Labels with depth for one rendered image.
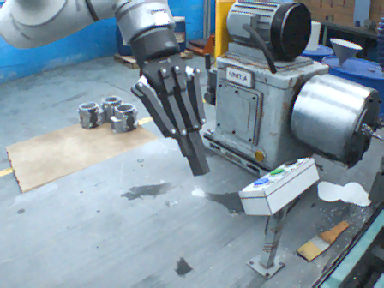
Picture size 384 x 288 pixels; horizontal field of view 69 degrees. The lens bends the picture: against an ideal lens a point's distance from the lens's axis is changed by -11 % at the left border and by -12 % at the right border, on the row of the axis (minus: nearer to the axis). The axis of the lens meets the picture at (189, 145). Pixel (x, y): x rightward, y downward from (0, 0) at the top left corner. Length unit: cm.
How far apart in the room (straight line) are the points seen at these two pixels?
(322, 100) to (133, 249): 64
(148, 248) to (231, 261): 21
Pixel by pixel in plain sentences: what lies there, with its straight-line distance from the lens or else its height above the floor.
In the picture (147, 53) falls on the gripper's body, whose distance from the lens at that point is 49.
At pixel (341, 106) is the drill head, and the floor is 112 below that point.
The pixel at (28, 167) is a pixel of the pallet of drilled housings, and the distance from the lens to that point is 259.
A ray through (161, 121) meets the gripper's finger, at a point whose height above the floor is 121.
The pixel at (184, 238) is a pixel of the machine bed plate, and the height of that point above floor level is 80.
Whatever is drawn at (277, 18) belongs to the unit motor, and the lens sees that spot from 97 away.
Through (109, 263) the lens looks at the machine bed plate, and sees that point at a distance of 82.
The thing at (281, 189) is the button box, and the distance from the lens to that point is 59.
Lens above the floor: 142
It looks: 30 degrees down
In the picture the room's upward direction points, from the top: straight up
